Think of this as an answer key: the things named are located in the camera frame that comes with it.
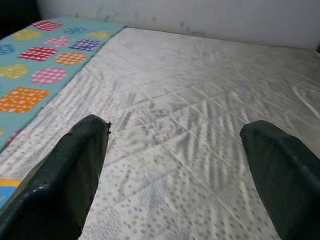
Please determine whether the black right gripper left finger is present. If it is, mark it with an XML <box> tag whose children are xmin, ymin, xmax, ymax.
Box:
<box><xmin>0</xmin><ymin>114</ymin><xmax>112</xmax><ymax>240</ymax></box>

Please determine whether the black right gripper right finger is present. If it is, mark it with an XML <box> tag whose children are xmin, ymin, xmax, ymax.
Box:
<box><xmin>239</xmin><ymin>119</ymin><xmax>320</xmax><ymax>240</ymax></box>

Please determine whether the blue yellow children's book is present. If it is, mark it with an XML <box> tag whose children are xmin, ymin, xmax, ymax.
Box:
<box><xmin>0</xmin><ymin>177</ymin><xmax>22</xmax><ymax>208</ymax></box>

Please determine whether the teal blanket with colourful shapes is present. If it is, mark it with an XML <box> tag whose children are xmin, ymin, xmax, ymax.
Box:
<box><xmin>0</xmin><ymin>16</ymin><xmax>126</xmax><ymax>152</ymax></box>

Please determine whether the white quilted mattress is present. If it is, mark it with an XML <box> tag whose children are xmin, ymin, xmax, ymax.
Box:
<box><xmin>0</xmin><ymin>26</ymin><xmax>320</xmax><ymax>240</ymax></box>

